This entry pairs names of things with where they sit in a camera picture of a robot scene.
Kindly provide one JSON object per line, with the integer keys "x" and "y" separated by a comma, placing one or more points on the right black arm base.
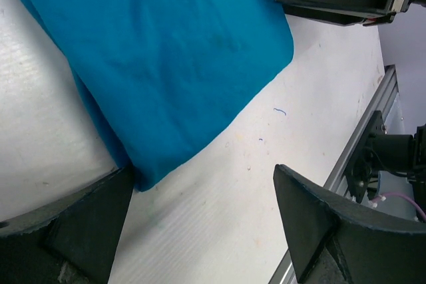
{"x": 402, "y": 155}

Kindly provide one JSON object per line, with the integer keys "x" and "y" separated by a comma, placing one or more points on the blue t shirt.
{"x": 162, "y": 78}

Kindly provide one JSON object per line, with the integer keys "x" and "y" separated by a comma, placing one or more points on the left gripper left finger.
{"x": 70, "y": 240}

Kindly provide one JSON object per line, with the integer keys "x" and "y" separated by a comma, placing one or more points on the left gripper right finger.
{"x": 332, "y": 239}

